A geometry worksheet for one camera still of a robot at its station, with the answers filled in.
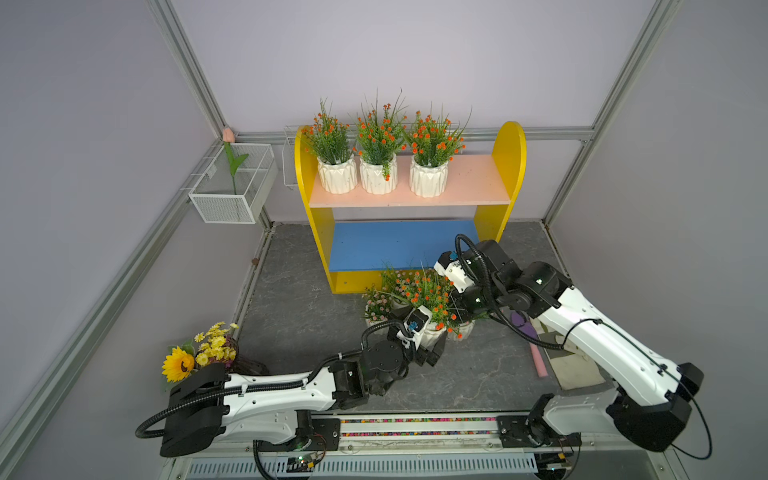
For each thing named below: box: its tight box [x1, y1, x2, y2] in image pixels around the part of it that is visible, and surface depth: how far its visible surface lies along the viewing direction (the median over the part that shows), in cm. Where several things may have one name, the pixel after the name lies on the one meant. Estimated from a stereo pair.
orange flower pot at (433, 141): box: [404, 102, 473, 198], surface depth 67 cm
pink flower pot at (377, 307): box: [361, 284, 392, 327], surface depth 84 cm
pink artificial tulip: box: [222, 127, 249, 195], surface depth 91 cm
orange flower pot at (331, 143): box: [301, 100, 358, 195], surface depth 68 cm
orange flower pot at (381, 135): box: [356, 88, 409, 196], surface depth 65 cm
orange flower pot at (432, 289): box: [383, 261, 462, 352], surface depth 61 cm
